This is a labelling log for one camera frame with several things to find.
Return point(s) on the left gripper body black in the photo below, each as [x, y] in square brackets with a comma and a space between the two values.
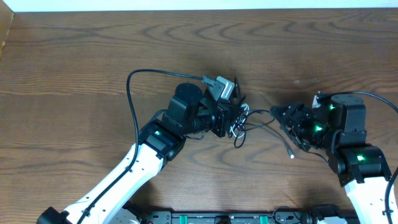
[222, 119]

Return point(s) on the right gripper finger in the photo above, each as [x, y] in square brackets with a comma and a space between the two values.
[299, 142]
[281, 114]

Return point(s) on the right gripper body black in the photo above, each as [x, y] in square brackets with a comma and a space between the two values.
[296, 121]

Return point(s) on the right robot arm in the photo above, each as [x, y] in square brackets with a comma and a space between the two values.
[335, 123]

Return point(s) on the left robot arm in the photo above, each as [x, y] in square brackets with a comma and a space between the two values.
[190, 111]

